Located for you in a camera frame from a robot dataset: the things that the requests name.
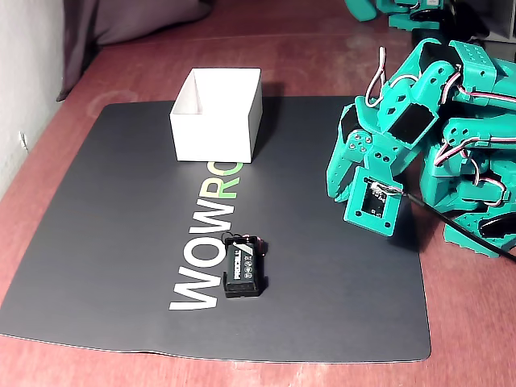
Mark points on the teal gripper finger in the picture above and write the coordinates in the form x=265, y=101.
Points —
x=342, y=169
x=346, y=196

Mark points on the white cardboard box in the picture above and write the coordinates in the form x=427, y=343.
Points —
x=213, y=137

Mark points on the small black battery pack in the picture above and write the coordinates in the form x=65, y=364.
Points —
x=242, y=270

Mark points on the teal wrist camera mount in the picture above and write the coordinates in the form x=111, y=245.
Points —
x=354, y=213

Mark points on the teal leader arm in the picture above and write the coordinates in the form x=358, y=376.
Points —
x=363, y=10

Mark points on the black mat with WOWROBO print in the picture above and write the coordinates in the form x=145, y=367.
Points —
x=101, y=242

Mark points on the grey fabric curtain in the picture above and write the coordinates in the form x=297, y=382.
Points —
x=121, y=20

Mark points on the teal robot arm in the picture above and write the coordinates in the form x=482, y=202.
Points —
x=475, y=64

